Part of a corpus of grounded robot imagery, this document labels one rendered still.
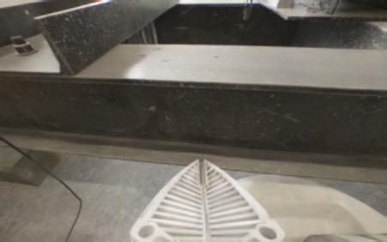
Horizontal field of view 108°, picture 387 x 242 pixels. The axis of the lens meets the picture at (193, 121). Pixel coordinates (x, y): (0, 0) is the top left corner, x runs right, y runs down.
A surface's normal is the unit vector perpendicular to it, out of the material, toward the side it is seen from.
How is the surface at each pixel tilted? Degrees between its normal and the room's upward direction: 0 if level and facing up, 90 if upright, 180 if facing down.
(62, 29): 90
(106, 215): 0
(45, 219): 0
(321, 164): 0
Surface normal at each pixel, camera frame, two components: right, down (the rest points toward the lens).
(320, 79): -0.03, -0.70
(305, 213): -0.03, 0.40
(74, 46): 0.99, 0.07
